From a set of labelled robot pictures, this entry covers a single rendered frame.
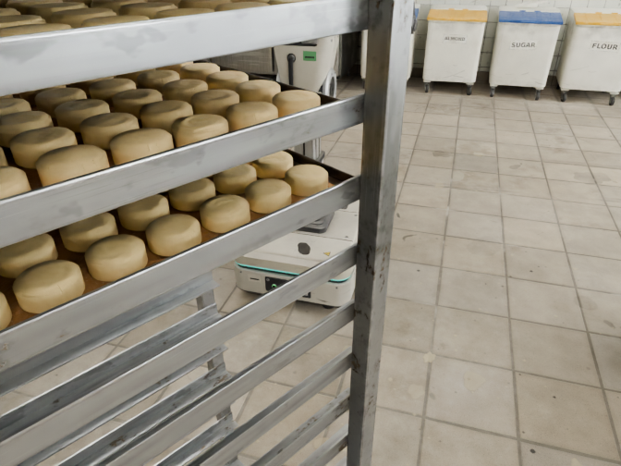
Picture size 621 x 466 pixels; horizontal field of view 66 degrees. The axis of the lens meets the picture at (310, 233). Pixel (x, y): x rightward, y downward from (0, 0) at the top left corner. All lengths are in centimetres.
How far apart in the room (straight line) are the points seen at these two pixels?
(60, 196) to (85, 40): 10
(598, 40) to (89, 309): 507
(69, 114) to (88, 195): 17
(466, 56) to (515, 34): 45
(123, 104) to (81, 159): 15
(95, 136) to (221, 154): 12
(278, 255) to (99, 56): 172
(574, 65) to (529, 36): 49
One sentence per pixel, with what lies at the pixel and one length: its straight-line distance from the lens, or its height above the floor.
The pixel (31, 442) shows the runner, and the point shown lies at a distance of 46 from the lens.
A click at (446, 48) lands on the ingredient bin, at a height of 44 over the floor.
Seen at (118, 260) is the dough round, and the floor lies 115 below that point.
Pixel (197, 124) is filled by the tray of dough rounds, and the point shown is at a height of 124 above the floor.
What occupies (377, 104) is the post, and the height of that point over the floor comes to 124.
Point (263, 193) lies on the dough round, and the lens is 51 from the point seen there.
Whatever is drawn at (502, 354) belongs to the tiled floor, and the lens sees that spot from 206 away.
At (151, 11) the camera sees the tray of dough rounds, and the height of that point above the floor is 133.
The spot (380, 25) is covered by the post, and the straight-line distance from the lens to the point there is 48.
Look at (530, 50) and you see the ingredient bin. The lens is 518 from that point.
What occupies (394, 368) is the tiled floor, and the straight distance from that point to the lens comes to 190.
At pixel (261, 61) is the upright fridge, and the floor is 28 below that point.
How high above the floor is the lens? 138
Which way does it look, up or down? 32 degrees down
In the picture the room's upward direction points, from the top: 1 degrees counter-clockwise
